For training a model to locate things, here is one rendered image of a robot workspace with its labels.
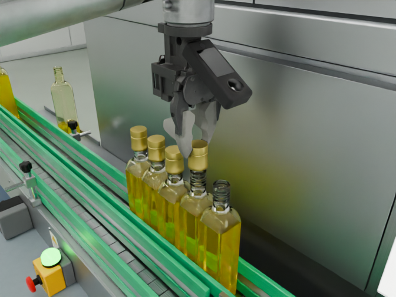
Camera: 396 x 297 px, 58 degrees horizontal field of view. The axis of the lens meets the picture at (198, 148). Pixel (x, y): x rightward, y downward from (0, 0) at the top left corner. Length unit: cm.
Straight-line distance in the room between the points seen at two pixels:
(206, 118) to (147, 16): 34
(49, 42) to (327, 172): 638
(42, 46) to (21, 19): 645
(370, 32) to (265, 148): 26
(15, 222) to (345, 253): 88
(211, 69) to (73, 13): 25
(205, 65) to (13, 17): 29
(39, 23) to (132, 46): 66
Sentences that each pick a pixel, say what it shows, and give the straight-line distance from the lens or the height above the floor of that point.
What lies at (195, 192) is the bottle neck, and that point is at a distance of 63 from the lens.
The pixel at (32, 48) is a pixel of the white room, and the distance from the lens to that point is 670.
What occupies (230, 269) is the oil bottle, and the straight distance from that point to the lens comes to 69.
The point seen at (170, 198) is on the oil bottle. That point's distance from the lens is 67.
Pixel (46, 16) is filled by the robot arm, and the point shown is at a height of 143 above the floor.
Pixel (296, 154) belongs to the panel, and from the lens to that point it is 62.
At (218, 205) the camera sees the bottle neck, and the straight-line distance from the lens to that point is 59.
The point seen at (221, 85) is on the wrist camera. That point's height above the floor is 132.
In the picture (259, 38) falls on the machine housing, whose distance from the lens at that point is 62.
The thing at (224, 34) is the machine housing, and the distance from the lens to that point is 67.
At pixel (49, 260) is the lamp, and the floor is 85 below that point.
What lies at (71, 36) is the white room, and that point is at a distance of 693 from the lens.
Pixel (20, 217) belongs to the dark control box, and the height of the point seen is 81.
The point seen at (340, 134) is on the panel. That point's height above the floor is 124.
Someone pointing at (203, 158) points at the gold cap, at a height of 117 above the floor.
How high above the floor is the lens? 147
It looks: 28 degrees down
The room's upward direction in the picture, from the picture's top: straight up
